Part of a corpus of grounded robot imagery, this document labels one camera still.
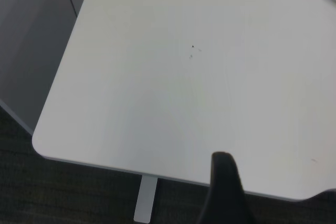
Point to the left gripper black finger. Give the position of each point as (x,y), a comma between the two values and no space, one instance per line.
(223,195)

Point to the white table leg foot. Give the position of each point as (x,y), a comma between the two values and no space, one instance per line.
(145,200)

